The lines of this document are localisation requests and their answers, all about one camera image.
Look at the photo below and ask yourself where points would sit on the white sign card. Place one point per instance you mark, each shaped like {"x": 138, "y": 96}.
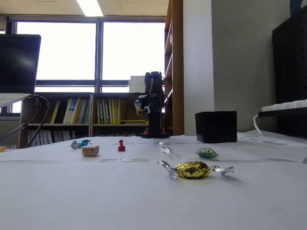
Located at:
{"x": 136, "y": 83}

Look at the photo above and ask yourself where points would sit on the low wooden bookshelf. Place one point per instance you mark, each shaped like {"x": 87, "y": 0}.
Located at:
{"x": 91, "y": 112}

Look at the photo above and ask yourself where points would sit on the green wrapped candy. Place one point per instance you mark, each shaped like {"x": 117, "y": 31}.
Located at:
{"x": 206, "y": 153}

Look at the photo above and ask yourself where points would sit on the ceiling light panel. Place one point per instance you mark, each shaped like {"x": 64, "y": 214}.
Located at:
{"x": 91, "y": 8}

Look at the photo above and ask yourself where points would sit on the black window frame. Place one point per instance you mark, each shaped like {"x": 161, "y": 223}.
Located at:
{"x": 99, "y": 48}

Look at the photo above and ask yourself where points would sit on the gold wrapped candy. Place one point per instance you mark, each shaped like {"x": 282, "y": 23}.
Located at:
{"x": 193, "y": 169}

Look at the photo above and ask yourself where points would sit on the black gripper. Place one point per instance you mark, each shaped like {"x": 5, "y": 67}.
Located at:
{"x": 142, "y": 104}

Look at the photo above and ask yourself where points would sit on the thin yellow book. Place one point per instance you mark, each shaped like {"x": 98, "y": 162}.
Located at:
{"x": 55, "y": 112}

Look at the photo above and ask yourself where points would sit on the brown caramel candy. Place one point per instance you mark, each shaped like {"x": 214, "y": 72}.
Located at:
{"x": 90, "y": 151}

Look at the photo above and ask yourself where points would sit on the black box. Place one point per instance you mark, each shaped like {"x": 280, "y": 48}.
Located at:
{"x": 216, "y": 127}

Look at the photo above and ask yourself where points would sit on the black pegboard panel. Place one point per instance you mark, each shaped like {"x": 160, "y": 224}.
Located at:
{"x": 290, "y": 60}

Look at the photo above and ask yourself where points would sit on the tall wooden bookshelf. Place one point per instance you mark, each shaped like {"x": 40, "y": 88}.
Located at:
{"x": 177, "y": 72}

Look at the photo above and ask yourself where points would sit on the blue wrapped candy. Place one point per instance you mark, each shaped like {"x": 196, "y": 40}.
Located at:
{"x": 82, "y": 143}

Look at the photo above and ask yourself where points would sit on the white paper table cover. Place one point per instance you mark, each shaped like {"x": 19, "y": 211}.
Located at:
{"x": 120, "y": 191}

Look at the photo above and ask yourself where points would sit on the dark teal object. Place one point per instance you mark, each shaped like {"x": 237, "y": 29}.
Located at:
{"x": 296, "y": 7}

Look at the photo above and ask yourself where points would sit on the laptop with dark screen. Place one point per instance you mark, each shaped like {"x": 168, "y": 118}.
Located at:
{"x": 19, "y": 62}

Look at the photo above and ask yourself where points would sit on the small red pawn piece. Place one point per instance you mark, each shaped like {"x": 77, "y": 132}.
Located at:
{"x": 121, "y": 148}

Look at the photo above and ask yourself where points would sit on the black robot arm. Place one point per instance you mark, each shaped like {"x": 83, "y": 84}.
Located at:
{"x": 154, "y": 119}

